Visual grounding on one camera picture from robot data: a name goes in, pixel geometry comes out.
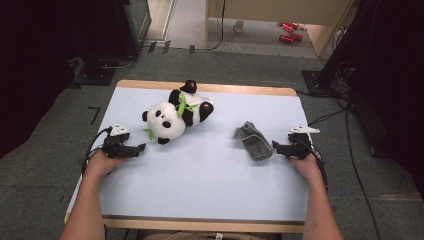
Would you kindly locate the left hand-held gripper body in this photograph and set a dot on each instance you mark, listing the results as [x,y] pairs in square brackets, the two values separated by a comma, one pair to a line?
[118,150]

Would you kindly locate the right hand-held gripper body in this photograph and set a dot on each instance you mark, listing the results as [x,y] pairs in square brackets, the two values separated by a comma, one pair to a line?
[298,146]

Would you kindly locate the grey fluffy cloth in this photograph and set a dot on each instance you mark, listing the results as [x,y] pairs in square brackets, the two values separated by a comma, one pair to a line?
[255,143]

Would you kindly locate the panda plush toy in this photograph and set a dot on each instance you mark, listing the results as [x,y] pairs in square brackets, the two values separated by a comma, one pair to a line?
[166,120]

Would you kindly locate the person's left hand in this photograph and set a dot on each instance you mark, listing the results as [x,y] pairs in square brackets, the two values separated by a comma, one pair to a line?
[103,164]

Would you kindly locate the person's right hand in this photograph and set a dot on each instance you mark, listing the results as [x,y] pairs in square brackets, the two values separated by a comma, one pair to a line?
[305,166]

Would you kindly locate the pale blue table mat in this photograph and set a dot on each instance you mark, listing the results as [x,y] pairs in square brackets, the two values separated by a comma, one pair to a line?
[200,180]

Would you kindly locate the black stand base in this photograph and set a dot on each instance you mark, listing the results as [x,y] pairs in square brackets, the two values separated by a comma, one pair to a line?
[96,75]

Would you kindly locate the wooden table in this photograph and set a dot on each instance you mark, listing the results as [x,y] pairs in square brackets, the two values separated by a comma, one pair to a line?
[213,88]

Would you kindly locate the black tape strip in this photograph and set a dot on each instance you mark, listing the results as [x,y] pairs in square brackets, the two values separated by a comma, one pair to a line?
[192,49]
[166,47]
[152,47]

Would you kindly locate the red drink can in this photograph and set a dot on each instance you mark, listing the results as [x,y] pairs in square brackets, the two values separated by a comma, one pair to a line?
[288,27]
[298,37]
[295,25]
[286,38]

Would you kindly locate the black slanted stand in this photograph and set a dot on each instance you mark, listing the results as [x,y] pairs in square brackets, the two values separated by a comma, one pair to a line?
[343,43]

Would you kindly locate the dark curtain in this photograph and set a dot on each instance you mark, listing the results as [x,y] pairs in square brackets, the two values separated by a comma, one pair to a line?
[40,66]
[400,83]

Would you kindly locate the dark cabinet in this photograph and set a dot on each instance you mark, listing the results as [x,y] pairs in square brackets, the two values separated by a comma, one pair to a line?
[136,23]

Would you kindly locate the beige mug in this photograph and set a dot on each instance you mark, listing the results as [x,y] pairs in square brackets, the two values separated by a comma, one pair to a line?
[238,26]

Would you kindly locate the beige wooden desk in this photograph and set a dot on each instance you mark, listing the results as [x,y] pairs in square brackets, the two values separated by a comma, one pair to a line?
[276,8]

